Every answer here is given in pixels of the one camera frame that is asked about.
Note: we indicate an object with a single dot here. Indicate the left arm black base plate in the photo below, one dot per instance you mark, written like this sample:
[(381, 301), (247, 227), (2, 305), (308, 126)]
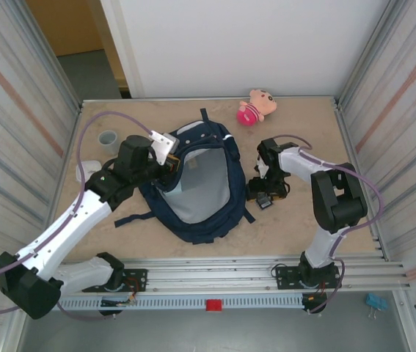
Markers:
[(136, 275)]

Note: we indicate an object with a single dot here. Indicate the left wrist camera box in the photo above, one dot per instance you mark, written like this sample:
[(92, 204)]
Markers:
[(163, 146)]

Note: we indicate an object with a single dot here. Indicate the blue binder clip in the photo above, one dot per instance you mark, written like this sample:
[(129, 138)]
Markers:
[(376, 301)]

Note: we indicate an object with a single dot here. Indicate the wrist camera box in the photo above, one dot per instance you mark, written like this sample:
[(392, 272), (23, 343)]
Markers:
[(262, 170), (163, 146)]

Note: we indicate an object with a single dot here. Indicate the black calculator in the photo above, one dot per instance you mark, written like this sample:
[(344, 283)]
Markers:
[(265, 202)]

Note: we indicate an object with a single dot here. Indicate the white square clock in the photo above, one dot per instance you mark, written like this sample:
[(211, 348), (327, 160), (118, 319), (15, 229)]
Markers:
[(89, 166)]

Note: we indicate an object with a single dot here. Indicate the orange wooden door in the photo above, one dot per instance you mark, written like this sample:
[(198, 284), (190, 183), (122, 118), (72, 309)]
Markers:
[(64, 25)]

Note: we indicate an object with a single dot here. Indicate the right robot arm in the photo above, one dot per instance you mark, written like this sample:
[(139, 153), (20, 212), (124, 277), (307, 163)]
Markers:
[(339, 201)]

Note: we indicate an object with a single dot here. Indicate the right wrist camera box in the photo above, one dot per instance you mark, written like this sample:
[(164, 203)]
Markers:
[(262, 170)]

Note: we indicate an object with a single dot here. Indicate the grey cup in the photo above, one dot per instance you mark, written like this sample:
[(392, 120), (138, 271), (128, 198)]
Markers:
[(108, 143)]

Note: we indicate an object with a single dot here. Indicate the pink plush toy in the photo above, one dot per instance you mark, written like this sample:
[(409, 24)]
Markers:
[(255, 106)]

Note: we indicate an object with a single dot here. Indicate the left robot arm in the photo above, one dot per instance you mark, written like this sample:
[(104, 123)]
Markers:
[(72, 223)]

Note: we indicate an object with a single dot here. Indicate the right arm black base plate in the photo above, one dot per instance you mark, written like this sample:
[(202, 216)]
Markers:
[(284, 276)]

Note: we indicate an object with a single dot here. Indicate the aluminium frame post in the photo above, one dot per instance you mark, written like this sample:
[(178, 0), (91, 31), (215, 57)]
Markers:
[(363, 73), (55, 73)]

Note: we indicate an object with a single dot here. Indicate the navy blue backpack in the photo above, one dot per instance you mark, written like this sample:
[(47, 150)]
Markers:
[(200, 183)]

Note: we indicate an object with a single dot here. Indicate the aluminium mounting rail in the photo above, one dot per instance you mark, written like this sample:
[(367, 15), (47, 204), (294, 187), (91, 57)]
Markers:
[(211, 273)]

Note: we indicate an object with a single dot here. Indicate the red block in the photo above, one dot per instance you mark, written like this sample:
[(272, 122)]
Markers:
[(214, 305)]

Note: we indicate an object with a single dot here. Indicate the white door frame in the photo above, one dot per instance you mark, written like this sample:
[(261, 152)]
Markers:
[(121, 36)]

